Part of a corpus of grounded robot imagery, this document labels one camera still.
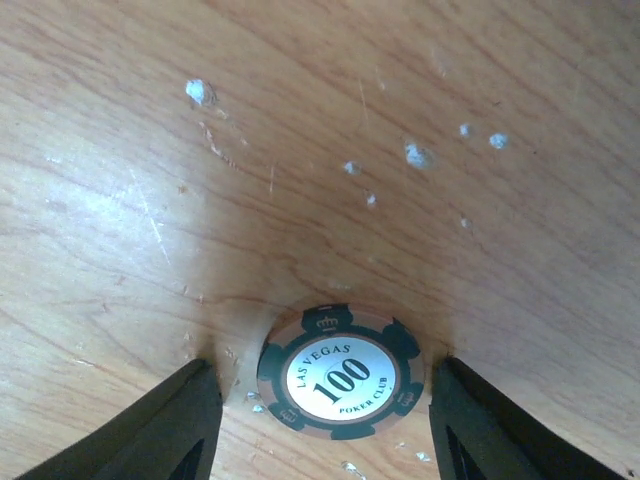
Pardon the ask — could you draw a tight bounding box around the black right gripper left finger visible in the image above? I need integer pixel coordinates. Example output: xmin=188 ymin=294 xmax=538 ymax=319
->
xmin=20 ymin=359 xmax=223 ymax=479

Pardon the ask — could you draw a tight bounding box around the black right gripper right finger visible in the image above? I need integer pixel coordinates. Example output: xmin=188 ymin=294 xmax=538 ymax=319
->
xmin=429 ymin=357 xmax=622 ymax=479

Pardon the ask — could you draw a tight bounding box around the brown poker chip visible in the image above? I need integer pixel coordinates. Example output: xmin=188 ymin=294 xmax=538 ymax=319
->
xmin=256 ymin=303 xmax=425 ymax=441

